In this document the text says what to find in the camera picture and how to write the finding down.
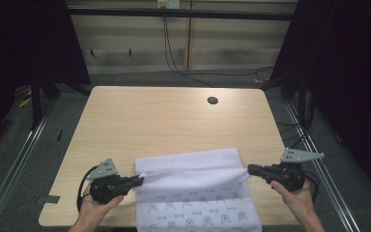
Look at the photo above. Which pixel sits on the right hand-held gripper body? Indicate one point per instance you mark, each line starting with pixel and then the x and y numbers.
pixel 286 175

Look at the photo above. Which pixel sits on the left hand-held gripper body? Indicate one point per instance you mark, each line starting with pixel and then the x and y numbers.
pixel 104 183

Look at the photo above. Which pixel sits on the white printed cloth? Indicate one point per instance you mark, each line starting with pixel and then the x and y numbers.
pixel 199 193

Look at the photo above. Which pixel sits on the person's left hand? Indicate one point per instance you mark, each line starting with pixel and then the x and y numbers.
pixel 96 211

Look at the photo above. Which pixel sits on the person's right hand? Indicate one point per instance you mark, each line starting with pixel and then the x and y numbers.
pixel 298 203

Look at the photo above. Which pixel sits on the grey tape strip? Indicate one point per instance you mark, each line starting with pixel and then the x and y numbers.
pixel 50 199

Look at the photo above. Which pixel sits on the small black floor object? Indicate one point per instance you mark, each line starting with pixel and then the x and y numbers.
pixel 60 135

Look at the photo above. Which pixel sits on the black metal stand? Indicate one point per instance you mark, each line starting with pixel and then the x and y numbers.
pixel 301 96
pixel 36 103

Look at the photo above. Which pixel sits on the black curtain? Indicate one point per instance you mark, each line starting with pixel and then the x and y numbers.
pixel 344 80
pixel 19 42

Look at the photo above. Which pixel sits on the yellow floor object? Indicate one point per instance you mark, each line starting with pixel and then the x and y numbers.
pixel 24 102

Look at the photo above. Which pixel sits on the aluminium floor rail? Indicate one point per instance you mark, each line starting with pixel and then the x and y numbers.
pixel 16 167
pixel 322 141

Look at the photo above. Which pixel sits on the black horizontal frame bar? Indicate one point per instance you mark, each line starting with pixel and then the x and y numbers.
pixel 174 13

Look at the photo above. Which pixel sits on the white wall socket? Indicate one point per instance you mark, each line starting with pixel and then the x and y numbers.
pixel 169 4

